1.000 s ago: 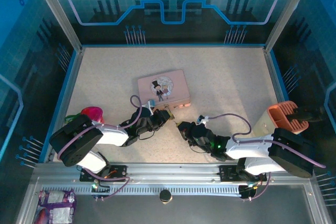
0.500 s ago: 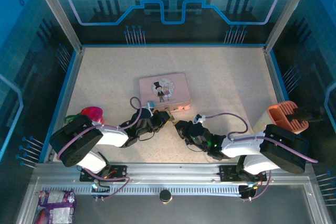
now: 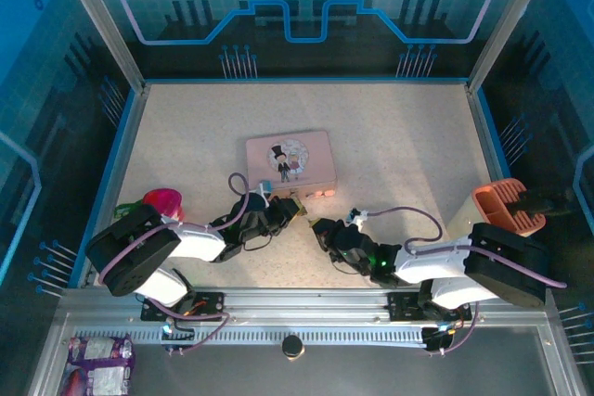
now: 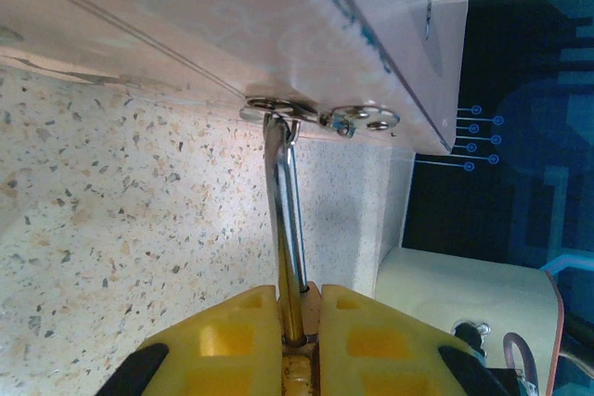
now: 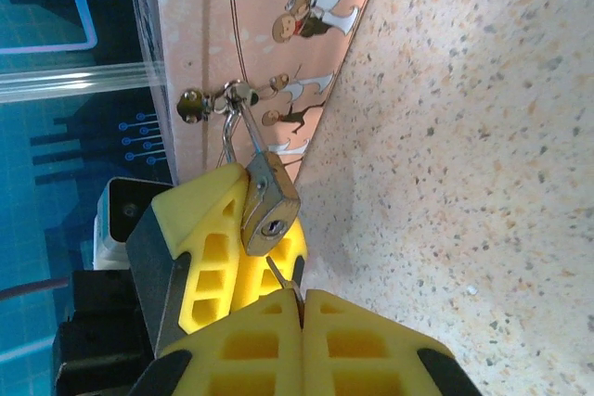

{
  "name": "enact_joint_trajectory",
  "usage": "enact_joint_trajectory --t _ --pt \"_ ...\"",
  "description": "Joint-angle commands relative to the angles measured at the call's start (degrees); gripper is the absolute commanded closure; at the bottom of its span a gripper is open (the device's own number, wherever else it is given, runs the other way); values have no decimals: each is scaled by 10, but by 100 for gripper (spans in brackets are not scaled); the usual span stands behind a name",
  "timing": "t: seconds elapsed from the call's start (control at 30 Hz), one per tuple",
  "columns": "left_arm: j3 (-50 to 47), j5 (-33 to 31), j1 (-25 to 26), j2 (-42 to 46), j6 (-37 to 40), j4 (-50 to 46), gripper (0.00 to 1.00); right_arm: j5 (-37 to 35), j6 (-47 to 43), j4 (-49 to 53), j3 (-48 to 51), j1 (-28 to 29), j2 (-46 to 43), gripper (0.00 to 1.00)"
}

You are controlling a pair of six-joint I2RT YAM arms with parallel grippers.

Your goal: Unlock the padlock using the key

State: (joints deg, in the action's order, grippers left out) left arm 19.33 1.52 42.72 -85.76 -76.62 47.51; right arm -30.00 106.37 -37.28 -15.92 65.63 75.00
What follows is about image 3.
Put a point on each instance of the pink tin box cartoon couple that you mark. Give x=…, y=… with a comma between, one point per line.
x=292, y=159

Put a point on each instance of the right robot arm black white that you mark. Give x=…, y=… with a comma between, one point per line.
x=506, y=266

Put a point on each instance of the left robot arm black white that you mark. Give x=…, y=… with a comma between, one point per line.
x=139, y=247

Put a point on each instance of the black round knob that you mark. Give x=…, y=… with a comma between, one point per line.
x=293, y=346

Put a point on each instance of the small circuit board with leds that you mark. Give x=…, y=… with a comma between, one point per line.
x=174, y=328
x=438, y=333

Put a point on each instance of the green snack packet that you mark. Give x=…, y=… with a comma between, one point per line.
x=127, y=209

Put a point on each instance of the black tool in orange insert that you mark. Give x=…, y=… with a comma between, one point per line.
x=547, y=203

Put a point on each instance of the purple snack packet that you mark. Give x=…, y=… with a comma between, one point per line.
x=97, y=366

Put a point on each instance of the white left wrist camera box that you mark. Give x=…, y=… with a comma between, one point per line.
x=264, y=189

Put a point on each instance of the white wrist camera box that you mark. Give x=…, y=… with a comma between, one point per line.
x=358, y=217
x=264, y=189

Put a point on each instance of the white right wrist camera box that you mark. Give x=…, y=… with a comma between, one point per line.
x=358, y=217

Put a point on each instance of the aluminium mounting rail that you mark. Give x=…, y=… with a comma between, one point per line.
x=306, y=303

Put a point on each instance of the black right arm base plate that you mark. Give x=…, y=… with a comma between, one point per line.
x=404, y=305

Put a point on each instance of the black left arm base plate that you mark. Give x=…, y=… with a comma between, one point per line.
x=209, y=305

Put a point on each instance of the aluminium frame post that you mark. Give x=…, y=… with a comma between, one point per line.
x=102, y=20
x=510, y=20

